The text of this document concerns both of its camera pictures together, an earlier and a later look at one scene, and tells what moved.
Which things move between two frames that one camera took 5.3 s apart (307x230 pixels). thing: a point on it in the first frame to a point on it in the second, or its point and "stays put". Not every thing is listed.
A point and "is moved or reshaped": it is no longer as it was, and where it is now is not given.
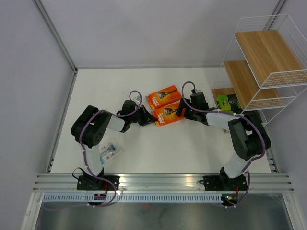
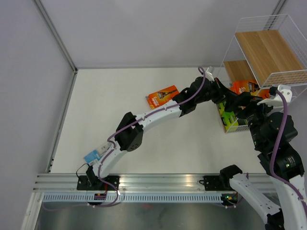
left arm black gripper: (147, 118) to (220, 88)
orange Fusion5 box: (167, 114) is moved or reshaped
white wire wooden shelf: (265, 64) stays put
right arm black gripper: (179, 111) to (244, 98)
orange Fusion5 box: (163, 97) stays put
